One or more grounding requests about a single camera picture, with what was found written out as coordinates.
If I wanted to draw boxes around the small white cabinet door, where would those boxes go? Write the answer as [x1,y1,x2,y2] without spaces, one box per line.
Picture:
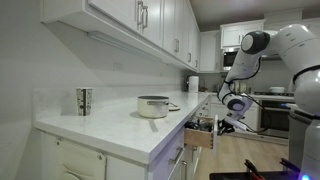
[222,25,242,48]
[241,22,264,38]

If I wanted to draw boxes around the black handled tool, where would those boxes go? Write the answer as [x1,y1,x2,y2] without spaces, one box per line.
[279,157,303,174]

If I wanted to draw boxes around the built-in microwave oven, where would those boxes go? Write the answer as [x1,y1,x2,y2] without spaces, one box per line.
[222,49,240,72]

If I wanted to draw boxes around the red handled pliers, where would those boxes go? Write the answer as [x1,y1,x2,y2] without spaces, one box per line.
[244,159,268,180]

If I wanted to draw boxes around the stainless steel oven range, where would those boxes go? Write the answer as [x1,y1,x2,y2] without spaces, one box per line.
[254,90,296,138]

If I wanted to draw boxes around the tall white cabinet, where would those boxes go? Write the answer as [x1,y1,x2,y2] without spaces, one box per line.
[199,31,222,73]

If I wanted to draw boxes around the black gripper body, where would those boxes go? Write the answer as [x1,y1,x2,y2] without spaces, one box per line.
[218,119,236,136]

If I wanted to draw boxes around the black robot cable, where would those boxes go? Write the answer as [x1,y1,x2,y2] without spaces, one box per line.
[216,56,320,134]

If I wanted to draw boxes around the white kitchen drawer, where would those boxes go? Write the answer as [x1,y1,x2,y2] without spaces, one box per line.
[149,128,187,180]

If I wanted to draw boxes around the white base cabinet door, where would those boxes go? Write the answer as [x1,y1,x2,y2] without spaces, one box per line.
[167,153,194,180]
[191,145,203,168]

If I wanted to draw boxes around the black tool case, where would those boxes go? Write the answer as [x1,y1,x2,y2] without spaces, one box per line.
[209,170,301,180]

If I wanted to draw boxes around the black kitchen utensils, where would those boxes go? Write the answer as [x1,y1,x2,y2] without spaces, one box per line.
[184,120,214,133]

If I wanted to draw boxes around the white pot on stove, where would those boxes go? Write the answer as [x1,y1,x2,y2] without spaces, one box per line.
[269,86,287,94]

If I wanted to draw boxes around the flat round white disc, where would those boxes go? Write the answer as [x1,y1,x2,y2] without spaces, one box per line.
[168,103,181,112]

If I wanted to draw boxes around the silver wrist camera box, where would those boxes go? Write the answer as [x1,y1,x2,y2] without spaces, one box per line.
[227,114,250,132]

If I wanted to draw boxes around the white wall cabinet door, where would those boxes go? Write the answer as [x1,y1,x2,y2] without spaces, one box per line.
[163,0,178,56]
[88,0,144,34]
[176,0,186,62]
[190,19,197,69]
[184,6,192,66]
[142,0,165,49]

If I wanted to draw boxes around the white cabinet end panel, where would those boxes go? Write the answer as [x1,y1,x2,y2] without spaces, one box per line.
[43,132,108,180]

